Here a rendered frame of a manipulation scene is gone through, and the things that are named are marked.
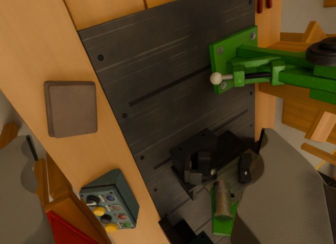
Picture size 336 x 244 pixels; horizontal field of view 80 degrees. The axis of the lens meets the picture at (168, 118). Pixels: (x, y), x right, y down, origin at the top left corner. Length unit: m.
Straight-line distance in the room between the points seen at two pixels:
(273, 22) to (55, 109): 0.61
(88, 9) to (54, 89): 0.15
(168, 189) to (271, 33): 0.55
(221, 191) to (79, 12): 0.44
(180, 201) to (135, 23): 0.52
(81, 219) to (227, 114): 0.53
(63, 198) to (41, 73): 0.37
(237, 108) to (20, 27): 0.54
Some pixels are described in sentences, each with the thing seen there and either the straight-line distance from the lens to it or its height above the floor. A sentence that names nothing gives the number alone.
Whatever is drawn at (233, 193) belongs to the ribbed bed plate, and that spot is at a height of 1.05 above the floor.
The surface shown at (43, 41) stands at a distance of 0.38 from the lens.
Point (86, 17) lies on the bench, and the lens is 0.41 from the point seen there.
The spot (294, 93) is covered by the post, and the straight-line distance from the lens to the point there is 0.67.
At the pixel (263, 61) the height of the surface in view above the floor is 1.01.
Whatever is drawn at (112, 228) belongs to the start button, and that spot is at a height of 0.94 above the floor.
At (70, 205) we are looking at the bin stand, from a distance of 0.66.
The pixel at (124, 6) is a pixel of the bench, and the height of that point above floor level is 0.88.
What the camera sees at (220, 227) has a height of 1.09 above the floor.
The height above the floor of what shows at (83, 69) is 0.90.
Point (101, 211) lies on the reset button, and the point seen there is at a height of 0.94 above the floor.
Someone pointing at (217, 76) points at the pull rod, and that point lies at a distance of 0.47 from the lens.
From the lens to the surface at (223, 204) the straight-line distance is 0.48.
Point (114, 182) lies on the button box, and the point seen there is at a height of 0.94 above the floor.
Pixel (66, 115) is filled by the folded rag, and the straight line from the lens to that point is 0.38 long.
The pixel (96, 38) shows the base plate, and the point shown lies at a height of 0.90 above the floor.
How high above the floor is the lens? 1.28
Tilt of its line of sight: 51 degrees down
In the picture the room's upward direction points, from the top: 126 degrees clockwise
